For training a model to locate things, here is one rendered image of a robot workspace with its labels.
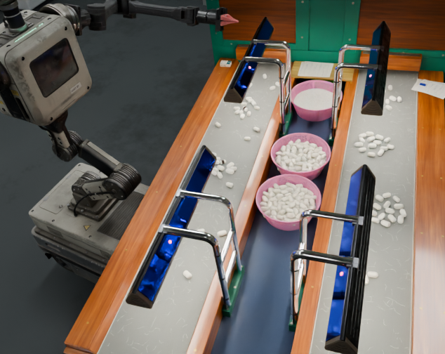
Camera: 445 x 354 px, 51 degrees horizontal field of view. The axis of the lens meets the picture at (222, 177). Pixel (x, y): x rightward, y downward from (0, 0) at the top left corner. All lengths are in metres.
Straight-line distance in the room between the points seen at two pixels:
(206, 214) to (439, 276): 0.90
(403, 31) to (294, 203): 1.12
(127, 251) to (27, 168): 1.95
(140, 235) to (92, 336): 0.43
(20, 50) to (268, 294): 1.25
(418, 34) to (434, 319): 1.47
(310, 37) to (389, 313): 1.54
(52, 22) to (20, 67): 0.23
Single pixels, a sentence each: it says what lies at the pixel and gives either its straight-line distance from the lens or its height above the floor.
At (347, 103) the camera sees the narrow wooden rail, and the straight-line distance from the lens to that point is 2.41.
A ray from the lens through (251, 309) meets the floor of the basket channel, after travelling 1.74.
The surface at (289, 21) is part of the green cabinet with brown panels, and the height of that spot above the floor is 1.00.
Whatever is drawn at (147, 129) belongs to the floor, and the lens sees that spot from 3.64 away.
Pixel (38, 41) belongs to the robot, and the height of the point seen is 1.44.
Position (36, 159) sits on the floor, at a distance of 3.74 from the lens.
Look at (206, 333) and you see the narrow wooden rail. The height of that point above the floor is 0.77.
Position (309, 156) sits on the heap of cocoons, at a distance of 2.13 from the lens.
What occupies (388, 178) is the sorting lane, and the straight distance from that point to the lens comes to 2.07.
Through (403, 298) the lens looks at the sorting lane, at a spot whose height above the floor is 0.74.
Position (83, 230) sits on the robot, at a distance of 2.41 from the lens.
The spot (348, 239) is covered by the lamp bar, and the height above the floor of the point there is 1.09.
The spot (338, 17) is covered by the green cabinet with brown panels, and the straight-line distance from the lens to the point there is 2.58.
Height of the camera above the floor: 2.20
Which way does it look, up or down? 45 degrees down
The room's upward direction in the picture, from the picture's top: 9 degrees counter-clockwise
